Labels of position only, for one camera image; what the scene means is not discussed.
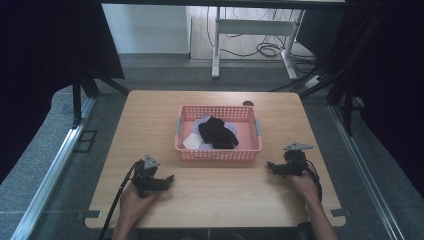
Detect lavender sock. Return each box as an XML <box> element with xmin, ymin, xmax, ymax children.
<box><xmin>191</xmin><ymin>114</ymin><xmax>239</xmax><ymax>150</ymax></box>

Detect aluminium floor rail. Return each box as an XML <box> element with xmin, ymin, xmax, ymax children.
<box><xmin>9</xmin><ymin>96</ymin><xmax>97</xmax><ymax>240</ymax></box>
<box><xmin>327</xmin><ymin>104</ymin><xmax>407</xmax><ymax>240</ymax></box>

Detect black metal stand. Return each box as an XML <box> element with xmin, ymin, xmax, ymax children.
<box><xmin>70</xmin><ymin>65</ymin><xmax>132</xmax><ymax>128</ymax></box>
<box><xmin>289</xmin><ymin>9</ymin><xmax>384</xmax><ymax>137</ymax></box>

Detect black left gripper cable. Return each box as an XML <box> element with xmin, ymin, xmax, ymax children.
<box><xmin>97</xmin><ymin>161</ymin><xmax>139</xmax><ymax>240</ymax></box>

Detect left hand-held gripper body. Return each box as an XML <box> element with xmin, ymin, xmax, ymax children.
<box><xmin>131</xmin><ymin>154</ymin><xmax>162</xmax><ymax>198</ymax></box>

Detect person's right hand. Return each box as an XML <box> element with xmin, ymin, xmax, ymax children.
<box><xmin>287</xmin><ymin>172</ymin><xmax>322</xmax><ymax>208</ymax></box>

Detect dark rounded object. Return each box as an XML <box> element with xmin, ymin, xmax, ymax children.
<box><xmin>295</xmin><ymin>221</ymin><xmax>317</xmax><ymax>240</ymax></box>

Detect black curtain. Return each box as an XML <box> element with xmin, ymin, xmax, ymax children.
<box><xmin>324</xmin><ymin>0</ymin><xmax>424</xmax><ymax>198</ymax></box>
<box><xmin>0</xmin><ymin>0</ymin><xmax>126</xmax><ymax>185</ymax></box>

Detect black sock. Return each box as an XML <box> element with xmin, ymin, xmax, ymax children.
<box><xmin>197</xmin><ymin>116</ymin><xmax>240</xmax><ymax>150</ymax></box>

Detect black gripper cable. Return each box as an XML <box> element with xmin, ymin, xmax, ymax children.
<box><xmin>97</xmin><ymin>161</ymin><xmax>139</xmax><ymax>240</ymax></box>
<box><xmin>303</xmin><ymin>159</ymin><xmax>324</xmax><ymax>203</ymax></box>

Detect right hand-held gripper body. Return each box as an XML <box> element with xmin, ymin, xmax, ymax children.
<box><xmin>281</xmin><ymin>142</ymin><xmax>315</xmax><ymax>178</ymax></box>

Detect person's left hand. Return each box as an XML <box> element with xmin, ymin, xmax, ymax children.
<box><xmin>119</xmin><ymin>182</ymin><xmax>159</xmax><ymax>229</ymax></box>

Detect white metal desk frame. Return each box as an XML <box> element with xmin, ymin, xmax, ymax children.
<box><xmin>211</xmin><ymin>6</ymin><xmax>306</xmax><ymax>81</ymax></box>

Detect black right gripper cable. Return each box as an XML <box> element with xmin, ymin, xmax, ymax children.
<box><xmin>303</xmin><ymin>159</ymin><xmax>324</xmax><ymax>203</ymax></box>

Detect dark monitor panel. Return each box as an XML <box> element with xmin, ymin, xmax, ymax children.
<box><xmin>295</xmin><ymin>9</ymin><xmax>345</xmax><ymax>58</ymax></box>

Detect black floor cables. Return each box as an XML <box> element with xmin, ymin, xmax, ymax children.
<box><xmin>205</xmin><ymin>6</ymin><xmax>317</xmax><ymax>66</ymax></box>

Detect white sock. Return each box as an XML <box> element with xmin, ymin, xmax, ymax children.
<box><xmin>182</xmin><ymin>132</ymin><xmax>203</xmax><ymax>150</ymax></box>

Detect pink plastic basket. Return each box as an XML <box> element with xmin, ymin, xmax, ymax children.
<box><xmin>173</xmin><ymin>105</ymin><xmax>263</xmax><ymax>163</ymax></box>

